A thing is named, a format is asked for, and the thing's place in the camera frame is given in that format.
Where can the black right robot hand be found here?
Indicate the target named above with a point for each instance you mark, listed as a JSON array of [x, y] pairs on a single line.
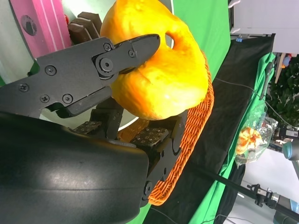
[[58, 175]]

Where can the grey-green round bowl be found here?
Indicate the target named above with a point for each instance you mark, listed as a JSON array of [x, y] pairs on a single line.
[[11, 46]]

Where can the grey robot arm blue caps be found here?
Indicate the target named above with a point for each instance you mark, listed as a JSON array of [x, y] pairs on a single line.
[[290, 150]]

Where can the orange wicker basket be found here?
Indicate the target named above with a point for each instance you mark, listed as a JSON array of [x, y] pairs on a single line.
[[198, 130]]

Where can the brown chocolate cake slice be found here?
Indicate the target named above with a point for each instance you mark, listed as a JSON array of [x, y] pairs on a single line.
[[84, 25]]

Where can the salmon cake with round hole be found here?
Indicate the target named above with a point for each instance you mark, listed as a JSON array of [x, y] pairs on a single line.
[[46, 23]]

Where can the black stand pole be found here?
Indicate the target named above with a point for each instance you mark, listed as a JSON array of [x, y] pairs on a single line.
[[233, 184]]

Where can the black backdrop curtain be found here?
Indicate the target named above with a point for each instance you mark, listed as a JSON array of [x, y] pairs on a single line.
[[233, 105]]

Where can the clear bag of food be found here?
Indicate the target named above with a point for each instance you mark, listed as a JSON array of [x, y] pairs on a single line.
[[252, 137]]

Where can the white table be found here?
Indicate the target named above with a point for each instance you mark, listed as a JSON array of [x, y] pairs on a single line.
[[268, 177]]

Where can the green hanging cloth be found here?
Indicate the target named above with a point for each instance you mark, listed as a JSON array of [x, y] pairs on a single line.
[[261, 77]]

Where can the green leafy plant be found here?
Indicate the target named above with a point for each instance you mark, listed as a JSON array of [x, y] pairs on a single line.
[[286, 93]]

